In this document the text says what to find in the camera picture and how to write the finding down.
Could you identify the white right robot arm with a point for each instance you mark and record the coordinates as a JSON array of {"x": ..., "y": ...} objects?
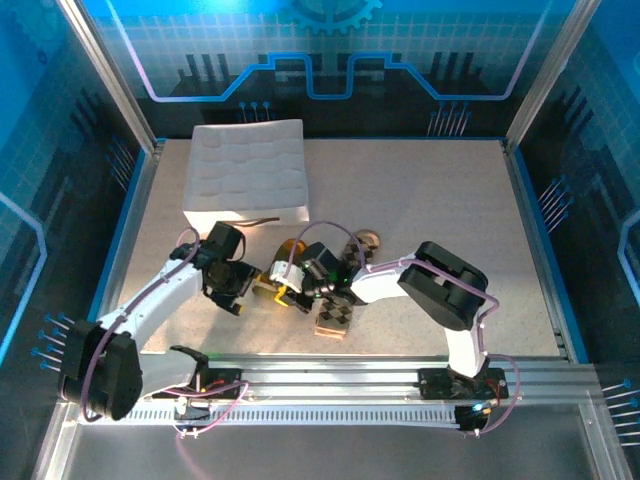
[{"x": 462, "y": 345}]

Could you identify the aluminium base beam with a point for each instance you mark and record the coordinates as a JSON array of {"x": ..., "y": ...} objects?
[{"x": 350, "y": 375}]

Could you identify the white fabric compartment organizer box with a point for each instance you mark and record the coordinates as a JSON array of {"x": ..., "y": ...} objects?
[{"x": 245, "y": 170}]

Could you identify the grey metal plate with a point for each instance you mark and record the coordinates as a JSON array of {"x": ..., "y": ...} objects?
[{"x": 350, "y": 455}]

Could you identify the white right wrist mount block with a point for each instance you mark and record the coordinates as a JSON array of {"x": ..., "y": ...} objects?
[{"x": 287, "y": 275}]

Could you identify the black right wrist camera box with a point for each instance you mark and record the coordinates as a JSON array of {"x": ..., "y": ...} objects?
[{"x": 322, "y": 257}]

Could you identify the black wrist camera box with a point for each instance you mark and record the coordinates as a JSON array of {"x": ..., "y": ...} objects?
[
  {"x": 322, "y": 257},
  {"x": 226, "y": 241}
]

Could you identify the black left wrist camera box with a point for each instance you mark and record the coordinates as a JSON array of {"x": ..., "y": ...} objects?
[{"x": 226, "y": 241}]

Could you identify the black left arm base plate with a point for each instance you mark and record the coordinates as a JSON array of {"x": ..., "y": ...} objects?
[{"x": 225, "y": 380}]

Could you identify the aluminium side frame rail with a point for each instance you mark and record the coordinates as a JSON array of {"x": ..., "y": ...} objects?
[
  {"x": 526, "y": 215},
  {"x": 135, "y": 215}
]

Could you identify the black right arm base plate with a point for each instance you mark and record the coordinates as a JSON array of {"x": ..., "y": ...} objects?
[{"x": 435, "y": 384}]

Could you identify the aluminium frame post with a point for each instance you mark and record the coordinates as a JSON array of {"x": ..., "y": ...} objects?
[
  {"x": 110, "y": 80},
  {"x": 550, "y": 75}
]

